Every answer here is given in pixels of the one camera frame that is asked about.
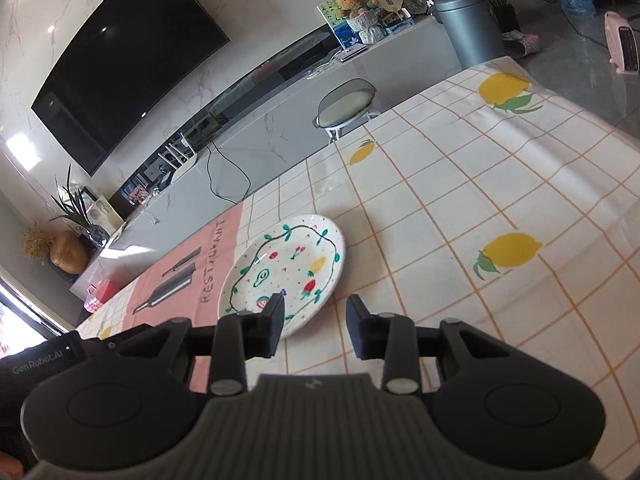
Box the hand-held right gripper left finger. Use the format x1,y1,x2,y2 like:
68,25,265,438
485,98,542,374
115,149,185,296
117,292,286,397

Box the black cable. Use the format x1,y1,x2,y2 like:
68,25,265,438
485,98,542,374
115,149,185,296
206,140,251,206

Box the grey marble tv cabinet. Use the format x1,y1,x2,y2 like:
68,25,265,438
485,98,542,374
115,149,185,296
70,12,461,311

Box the grey trash bin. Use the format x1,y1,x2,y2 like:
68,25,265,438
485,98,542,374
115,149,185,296
432,0,506,68

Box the green plant in glass vase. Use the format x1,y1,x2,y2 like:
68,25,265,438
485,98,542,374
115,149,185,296
50,165,111,248

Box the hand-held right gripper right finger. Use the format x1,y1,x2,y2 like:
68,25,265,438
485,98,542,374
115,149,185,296
346,293,507,394

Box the dried yellow flowers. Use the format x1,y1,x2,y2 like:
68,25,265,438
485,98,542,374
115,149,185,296
20,226,56,261

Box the brown teddy bear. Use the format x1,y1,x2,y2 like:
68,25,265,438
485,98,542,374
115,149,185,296
334,0,368,20

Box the pink placemat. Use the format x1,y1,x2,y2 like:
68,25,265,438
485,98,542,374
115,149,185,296
122,202,246,396

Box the teddy bears in baskets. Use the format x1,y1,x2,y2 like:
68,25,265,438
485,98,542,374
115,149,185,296
317,0,391,53

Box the flat white box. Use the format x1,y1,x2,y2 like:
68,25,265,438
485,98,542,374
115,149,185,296
332,44,367,64

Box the round stool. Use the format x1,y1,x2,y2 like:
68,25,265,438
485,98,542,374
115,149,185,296
314,78,378,146

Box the fruit print ceramic plate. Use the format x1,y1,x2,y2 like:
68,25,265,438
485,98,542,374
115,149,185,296
217,214,347,342

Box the white router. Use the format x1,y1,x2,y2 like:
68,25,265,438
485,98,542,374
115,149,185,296
162,130,199,177

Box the pink heater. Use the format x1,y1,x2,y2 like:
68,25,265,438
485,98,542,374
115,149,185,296
603,10,640,77

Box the patterned cloth bag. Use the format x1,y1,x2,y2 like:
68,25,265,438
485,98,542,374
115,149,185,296
501,30,542,57

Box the black television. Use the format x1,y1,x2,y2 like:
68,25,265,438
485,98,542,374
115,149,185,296
31,0,231,176

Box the drawing card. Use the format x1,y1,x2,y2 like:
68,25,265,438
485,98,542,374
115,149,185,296
90,200,124,234

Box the brown round vase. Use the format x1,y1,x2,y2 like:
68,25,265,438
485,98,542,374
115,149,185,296
50,230,90,275

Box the lemon print checked tablecloth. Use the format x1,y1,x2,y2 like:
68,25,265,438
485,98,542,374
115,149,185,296
75,55,640,480

